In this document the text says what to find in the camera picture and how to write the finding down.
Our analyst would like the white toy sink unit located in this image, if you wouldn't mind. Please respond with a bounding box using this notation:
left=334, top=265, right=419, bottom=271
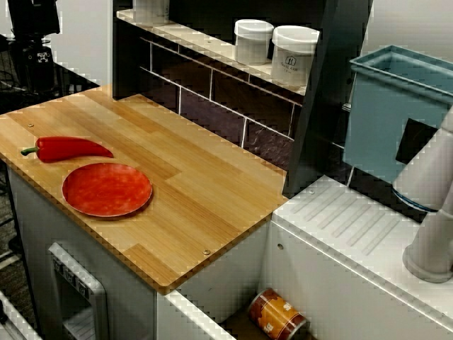
left=157, top=175, right=453, bottom=340

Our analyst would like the black hood cabinet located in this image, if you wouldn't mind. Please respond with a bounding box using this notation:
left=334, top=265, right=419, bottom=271
left=168, top=0, right=374, bottom=199

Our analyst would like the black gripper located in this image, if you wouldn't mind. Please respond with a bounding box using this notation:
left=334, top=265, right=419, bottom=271
left=6, top=0, right=61, bottom=94

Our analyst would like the grey toy dispenser panel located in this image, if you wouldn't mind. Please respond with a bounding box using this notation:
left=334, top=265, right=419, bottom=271
left=47, top=242, right=109, bottom=340

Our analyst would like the teal plastic bin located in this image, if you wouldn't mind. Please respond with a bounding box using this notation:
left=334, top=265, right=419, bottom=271
left=345, top=44, right=453, bottom=185

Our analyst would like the round red plate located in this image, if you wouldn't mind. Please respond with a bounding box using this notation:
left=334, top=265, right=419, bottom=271
left=62, top=162, right=154, bottom=217

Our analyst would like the orange soup can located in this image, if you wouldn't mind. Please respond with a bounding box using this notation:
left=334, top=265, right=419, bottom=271
left=246, top=287, right=307, bottom=339

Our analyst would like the white jar house print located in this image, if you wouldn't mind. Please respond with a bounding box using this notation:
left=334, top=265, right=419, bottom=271
left=270, top=24, right=321, bottom=88

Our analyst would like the black side panel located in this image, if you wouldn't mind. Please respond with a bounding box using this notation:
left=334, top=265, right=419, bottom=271
left=111, top=0, right=122, bottom=102

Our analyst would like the cream wall shelf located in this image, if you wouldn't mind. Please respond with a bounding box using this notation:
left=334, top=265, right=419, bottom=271
left=116, top=8, right=309, bottom=96

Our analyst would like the white toy kitchen cabinet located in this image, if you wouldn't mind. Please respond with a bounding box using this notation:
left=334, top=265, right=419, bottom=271
left=6, top=166, right=270, bottom=340

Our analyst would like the silver aluminium frame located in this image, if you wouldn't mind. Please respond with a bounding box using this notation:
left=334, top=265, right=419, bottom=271
left=0, top=290, right=40, bottom=340

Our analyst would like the plain white lidded jar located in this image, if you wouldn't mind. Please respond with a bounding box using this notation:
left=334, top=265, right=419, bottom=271
left=234, top=18, right=275, bottom=67

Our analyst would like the red pepper green stem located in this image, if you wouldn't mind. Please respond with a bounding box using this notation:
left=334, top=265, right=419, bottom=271
left=20, top=136, right=115, bottom=164

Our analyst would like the grey toy faucet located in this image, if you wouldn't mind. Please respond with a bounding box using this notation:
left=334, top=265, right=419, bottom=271
left=391, top=106, right=453, bottom=284

